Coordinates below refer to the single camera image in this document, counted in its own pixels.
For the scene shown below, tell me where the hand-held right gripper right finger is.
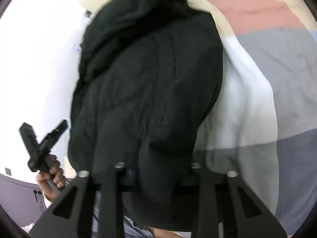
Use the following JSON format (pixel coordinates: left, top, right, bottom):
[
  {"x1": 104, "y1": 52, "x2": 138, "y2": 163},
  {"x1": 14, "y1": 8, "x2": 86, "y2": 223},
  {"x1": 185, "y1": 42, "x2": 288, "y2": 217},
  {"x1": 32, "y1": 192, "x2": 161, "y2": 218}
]
[{"x1": 181, "y1": 162, "x2": 288, "y2": 238}]

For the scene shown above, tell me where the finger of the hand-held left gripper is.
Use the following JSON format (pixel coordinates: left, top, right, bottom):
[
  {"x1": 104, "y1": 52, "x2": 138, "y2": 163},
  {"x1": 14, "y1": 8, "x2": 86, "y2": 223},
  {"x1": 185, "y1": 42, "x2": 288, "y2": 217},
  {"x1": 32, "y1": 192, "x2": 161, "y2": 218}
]
[{"x1": 48, "y1": 119, "x2": 68, "y2": 142}]

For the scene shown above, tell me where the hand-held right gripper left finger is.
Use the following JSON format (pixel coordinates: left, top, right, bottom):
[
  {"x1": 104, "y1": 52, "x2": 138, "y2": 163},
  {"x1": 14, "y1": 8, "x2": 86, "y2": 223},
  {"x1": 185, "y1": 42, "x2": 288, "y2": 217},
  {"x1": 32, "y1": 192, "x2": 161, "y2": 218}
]
[{"x1": 30, "y1": 163, "x2": 136, "y2": 238}]

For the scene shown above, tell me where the black puffer jacket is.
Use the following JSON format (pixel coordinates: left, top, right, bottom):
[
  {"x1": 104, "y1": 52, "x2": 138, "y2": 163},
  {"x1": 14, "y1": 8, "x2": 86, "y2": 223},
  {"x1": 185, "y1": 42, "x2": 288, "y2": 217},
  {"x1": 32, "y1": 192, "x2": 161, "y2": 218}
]
[{"x1": 67, "y1": 0, "x2": 224, "y2": 231}]

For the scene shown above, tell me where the person's left forearm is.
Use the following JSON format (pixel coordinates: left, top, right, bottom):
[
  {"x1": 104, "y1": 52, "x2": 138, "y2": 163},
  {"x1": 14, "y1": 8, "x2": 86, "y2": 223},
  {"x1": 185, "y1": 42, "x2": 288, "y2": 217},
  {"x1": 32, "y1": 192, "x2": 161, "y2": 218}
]
[{"x1": 43, "y1": 192, "x2": 54, "y2": 208}]

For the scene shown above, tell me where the person's left hand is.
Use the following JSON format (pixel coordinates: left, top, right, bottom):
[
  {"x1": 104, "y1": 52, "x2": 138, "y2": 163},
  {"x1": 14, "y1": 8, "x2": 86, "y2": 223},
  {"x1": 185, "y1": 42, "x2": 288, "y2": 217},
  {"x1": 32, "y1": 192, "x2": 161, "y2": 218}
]
[{"x1": 37, "y1": 155, "x2": 67, "y2": 200}]

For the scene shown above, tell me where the checkered pastel quilt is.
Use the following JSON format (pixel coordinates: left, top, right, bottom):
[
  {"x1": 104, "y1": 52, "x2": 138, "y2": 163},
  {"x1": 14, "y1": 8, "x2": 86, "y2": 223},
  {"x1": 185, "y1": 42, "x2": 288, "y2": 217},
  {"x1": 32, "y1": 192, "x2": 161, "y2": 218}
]
[{"x1": 173, "y1": 0, "x2": 317, "y2": 236}]

